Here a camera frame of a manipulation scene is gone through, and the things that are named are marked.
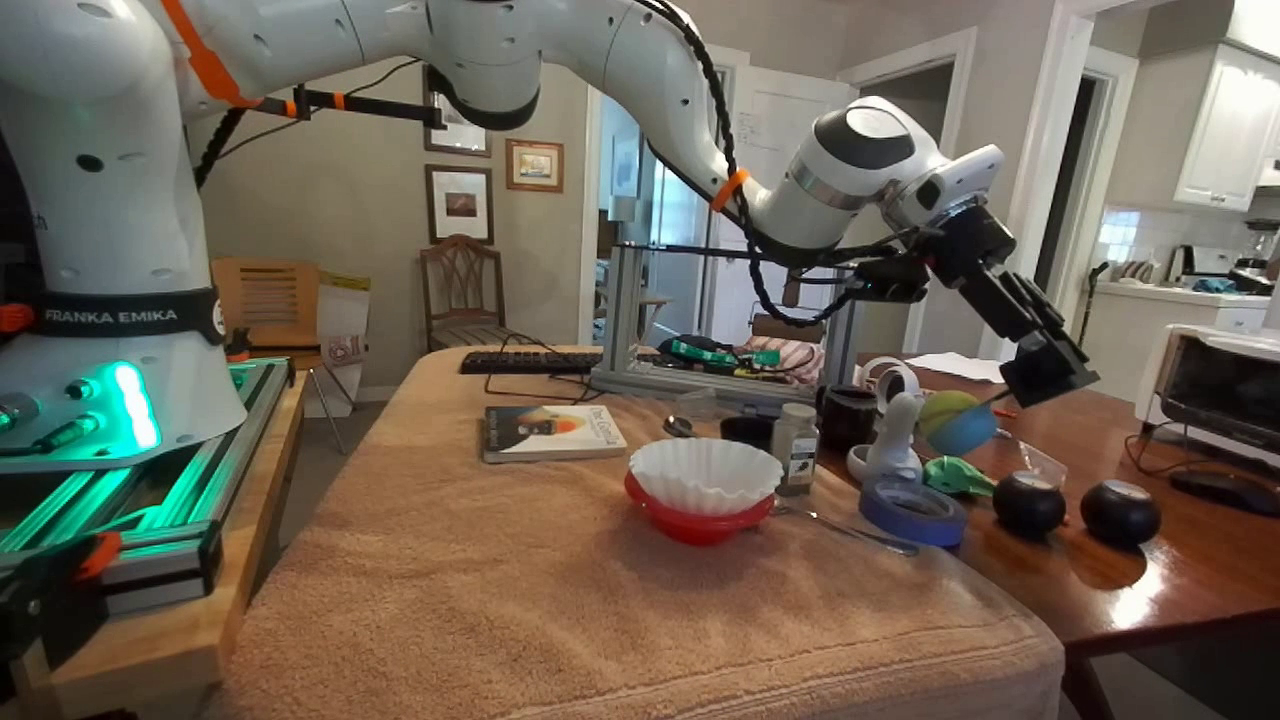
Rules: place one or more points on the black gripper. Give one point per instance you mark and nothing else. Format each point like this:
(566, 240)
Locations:
(968, 246)

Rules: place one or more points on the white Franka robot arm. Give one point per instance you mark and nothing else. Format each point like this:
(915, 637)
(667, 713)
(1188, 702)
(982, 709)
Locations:
(104, 201)

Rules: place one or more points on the white paper sheet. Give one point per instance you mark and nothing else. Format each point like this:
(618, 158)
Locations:
(952, 370)

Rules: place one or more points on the white kitchen counter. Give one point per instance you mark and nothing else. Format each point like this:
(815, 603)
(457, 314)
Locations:
(1121, 335)

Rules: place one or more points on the small green toy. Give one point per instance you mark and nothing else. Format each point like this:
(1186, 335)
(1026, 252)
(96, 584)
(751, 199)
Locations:
(958, 476)

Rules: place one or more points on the white curved plastic holder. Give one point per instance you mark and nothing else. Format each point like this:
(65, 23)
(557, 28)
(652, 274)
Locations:
(897, 434)

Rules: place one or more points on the black sphere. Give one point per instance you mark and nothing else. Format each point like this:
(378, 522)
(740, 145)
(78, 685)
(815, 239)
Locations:
(1121, 515)
(1028, 505)

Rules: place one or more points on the white toaster oven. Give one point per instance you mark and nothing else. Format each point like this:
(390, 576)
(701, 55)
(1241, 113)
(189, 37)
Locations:
(1213, 395)

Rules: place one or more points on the black cylinder cup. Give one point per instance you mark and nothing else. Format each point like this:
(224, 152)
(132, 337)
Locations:
(847, 423)

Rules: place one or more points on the pink striped cloth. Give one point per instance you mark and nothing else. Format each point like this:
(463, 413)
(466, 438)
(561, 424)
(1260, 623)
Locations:
(794, 356)

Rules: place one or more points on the glass salt shaker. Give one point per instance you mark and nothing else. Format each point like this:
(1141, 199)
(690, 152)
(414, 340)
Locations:
(797, 454)

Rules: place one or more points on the white kitchen cabinet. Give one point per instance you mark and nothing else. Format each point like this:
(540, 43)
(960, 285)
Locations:
(1227, 124)

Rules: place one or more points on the black measuring cup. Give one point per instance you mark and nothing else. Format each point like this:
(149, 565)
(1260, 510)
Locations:
(745, 429)

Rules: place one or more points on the green plastic tool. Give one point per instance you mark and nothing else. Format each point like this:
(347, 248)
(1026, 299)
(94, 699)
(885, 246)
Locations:
(701, 353)

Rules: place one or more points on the white coffee filter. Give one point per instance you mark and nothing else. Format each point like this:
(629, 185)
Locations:
(704, 475)

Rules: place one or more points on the metal spoon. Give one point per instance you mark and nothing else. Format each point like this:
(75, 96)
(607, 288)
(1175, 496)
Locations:
(679, 424)

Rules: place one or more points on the red bowl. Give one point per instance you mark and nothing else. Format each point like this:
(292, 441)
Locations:
(693, 522)

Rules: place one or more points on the paperback book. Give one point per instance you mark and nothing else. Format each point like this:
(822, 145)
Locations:
(555, 434)

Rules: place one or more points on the black keyboard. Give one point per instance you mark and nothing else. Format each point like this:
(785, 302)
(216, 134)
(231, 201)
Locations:
(533, 362)

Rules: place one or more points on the framed picture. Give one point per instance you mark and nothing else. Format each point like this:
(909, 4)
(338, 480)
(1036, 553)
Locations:
(533, 164)
(457, 140)
(463, 207)

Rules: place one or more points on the dark wooden chair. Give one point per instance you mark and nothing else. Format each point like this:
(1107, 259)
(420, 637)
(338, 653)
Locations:
(466, 302)

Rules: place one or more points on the beige towel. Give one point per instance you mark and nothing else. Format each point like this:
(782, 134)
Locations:
(533, 603)

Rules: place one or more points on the white paper bag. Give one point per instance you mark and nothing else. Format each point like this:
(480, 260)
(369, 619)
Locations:
(340, 346)

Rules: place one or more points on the black mounting pole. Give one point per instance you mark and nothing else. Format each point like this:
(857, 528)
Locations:
(361, 105)

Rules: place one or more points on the wooden crate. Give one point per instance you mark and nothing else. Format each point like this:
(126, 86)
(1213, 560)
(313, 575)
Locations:
(266, 307)

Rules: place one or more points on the wooden platform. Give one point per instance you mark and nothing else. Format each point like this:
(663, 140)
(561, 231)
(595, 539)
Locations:
(144, 641)

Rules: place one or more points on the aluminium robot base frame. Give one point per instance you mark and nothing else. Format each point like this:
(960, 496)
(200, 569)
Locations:
(175, 492)

